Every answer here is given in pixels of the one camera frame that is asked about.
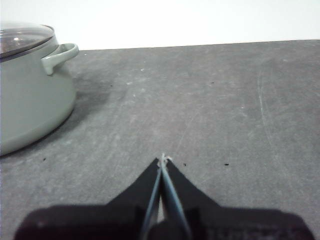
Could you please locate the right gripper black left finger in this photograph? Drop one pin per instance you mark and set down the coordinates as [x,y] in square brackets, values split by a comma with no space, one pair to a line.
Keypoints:
[100,222]

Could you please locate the glass lid with green knob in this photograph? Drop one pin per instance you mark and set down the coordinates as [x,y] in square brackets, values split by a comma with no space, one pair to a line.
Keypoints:
[22,37]

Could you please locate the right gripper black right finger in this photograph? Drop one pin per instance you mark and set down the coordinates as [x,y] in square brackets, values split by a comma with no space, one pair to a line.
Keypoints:
[237,225]

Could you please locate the pale green electric pot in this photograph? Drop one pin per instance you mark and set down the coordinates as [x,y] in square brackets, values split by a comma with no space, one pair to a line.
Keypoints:
[32,105]

